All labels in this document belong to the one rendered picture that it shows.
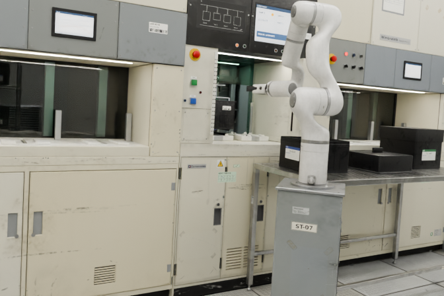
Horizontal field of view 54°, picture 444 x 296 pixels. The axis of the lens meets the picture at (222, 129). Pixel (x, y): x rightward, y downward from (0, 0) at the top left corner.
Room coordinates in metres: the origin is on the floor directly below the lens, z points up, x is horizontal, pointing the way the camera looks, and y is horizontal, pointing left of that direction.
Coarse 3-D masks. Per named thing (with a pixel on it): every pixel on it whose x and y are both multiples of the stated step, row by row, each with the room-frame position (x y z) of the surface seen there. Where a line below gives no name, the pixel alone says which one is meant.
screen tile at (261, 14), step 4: (260, 12) 2.54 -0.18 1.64; (264, 12) 2.56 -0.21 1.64; (268, 12) 2.57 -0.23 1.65; (272, 12) 2.58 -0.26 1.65; (260, 16) 2.54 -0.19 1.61; (264, 16) 2.56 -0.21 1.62; (268, 16) 2.57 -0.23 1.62; (272, 20) 2.59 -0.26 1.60; (260, 24) 2.55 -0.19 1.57; (264, 24) 2.56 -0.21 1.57; (268, 24) 2.57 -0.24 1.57; (272, 24) 2.59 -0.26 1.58; (260, 28) 2.55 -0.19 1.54; (264, 28) 2.56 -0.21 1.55; (268, 28) 2.57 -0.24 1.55; (272, 28) 2.59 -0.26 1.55
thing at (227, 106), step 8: (216, 88) 2.74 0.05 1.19; (216, 96) 2.75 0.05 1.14; (216, 104) 2.64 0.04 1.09; (224, 104) 2.67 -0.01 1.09; (232, 104) 2.70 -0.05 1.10; (216, 112) 2.65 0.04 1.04; (224, 112) 2.67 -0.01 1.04; (232, 112) 2.70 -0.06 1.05; (216, 120) 2.65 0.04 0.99; (224, 120) 2.68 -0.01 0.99; (232, 120) 2.70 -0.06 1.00; (216, 128) 2.65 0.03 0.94; (224, 128) 2.68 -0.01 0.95; (232, 128) 2.70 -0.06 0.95
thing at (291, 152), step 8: (288, 136) 2.48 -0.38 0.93; (296, 136) 2.51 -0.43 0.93; (280, 144) 2.46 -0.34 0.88; (288, 144) 2.38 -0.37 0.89; (296, 144) 2.31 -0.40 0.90; (336, 144) 2.29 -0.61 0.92; (344, 144) 2.31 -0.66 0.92; (280, 152) 2.45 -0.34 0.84; (288, 152) 2.38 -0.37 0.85; (296, 152) 2.31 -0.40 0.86; (328, 152) 2.27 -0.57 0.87; (336, 152) 2.29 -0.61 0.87; (344, 152) 2.31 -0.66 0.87; (280, 160) 2.45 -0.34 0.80; (288, 160) 2.37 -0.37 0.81; (296, 160) 2.30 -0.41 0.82; (328, 160) 2.27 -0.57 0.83; (336, 160) 2.29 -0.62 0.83; (344, 160) 2.31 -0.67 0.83; (296, 168) 2.30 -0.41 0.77; (328, 168) 2.27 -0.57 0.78; (336, 168) 2.29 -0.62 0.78; (344, 168) 2.32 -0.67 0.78
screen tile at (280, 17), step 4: (280, 16) 2.61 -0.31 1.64; (284, 16) 2.63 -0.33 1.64; (288, 16) 2.64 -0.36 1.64; (276, 20) 2.60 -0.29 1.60; (280, 20) 2.61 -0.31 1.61; (284, 20) 2.63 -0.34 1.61; (288, 20) 2.64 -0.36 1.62; (276, 24) 2.60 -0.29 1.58; (288, 24) 2.64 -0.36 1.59; (276, 28) 2.60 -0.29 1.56; (280, 28) 2.61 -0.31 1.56; (284, 28) 2.63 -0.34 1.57; (288, 28) 2.64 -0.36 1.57; (284, 32) 2.63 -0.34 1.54
